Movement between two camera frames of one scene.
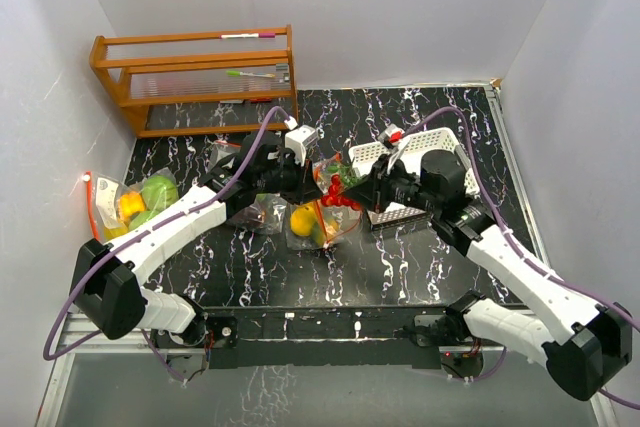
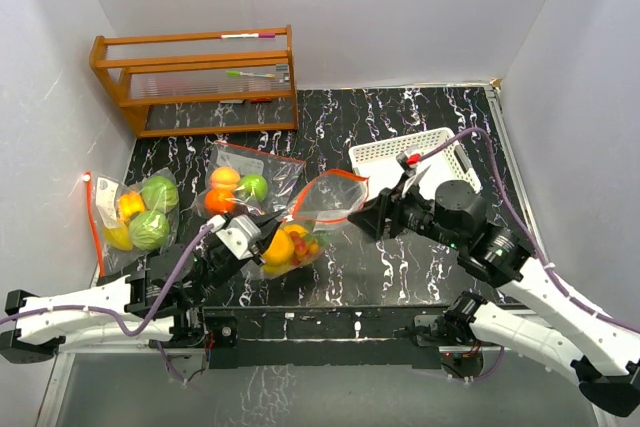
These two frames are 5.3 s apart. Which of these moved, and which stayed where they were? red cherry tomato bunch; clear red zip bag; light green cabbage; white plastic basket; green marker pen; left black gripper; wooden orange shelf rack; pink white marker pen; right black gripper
Moved: red cherry tomato bunch; right black gripper; left black gripper
Stayed: pink white marker pen; white plastic basket; clear red zip bag; wooden orange shelf rack; green marker pen; light green cabbage
